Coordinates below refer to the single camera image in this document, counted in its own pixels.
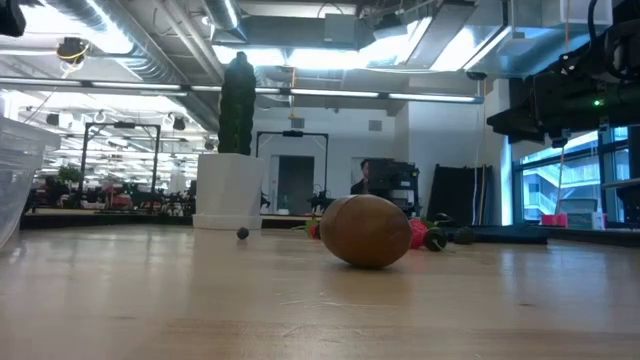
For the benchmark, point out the red strawberry yellowish tip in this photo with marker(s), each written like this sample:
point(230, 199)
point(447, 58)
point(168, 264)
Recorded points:
point(314, 231)

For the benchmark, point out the large glass window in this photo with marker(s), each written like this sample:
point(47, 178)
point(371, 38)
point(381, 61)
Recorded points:
point(565, 180)

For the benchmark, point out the grey door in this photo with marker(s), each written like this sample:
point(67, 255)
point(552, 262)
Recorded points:
point(296, 185)

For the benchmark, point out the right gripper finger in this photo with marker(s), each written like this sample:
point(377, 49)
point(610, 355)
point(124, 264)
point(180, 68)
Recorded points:
point(520, 125)

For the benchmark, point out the person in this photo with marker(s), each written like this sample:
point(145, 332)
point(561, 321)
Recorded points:
point(363, 175)

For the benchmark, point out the black equipment rack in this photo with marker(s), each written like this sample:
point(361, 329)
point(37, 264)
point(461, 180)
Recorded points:
point(395, 180)

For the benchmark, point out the red strawberry long stem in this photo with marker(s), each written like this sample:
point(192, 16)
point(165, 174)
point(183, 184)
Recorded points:
point(417, 234)

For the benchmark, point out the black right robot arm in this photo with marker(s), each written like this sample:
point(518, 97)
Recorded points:
point(625, 60)

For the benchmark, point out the long ceiling light strip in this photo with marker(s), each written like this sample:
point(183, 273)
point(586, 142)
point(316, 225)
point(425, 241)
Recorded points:
point(330, 93)

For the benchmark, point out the pink bin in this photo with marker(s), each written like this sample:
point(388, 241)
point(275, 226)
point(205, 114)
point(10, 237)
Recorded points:
point(554, 220)

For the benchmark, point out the brown kiwi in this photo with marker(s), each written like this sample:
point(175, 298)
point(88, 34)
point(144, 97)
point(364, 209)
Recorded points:
point(365, 232)

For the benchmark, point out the clear plastic tupperware container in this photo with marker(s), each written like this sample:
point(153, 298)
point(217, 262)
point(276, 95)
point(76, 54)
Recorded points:
point(20, 170)

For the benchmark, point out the navy blue cloth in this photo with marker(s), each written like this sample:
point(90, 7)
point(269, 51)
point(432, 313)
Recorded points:
point(510, 234)

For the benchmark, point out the silver rectangular air duct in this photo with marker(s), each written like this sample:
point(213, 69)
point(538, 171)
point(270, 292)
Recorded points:
point(500, 30)

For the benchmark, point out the white hexagonal plant pot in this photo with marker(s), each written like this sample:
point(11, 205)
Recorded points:
point(227, 190)

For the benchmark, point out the teal box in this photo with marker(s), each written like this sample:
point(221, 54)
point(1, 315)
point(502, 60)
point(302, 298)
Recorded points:
point(586, 220)

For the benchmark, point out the silver spiral ventilation duct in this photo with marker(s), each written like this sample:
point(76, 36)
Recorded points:
point(160, 50)

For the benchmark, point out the green cactus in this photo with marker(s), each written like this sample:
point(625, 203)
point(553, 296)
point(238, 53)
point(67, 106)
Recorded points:
point(237, 105)

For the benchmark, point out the small blueberry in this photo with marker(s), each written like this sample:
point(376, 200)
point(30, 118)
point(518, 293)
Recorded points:
point(242, 233)

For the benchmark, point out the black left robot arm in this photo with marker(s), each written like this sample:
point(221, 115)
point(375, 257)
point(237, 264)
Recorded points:
point(11, 17)

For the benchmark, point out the black gantry frame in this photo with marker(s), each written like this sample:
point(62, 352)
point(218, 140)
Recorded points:
point(122, 125)
point(292, 133)

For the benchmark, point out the black standing panel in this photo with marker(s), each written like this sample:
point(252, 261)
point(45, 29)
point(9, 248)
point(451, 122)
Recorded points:
point(457, 195)

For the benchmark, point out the green leafy plant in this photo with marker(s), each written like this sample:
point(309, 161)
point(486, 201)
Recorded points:
point(70, 175)

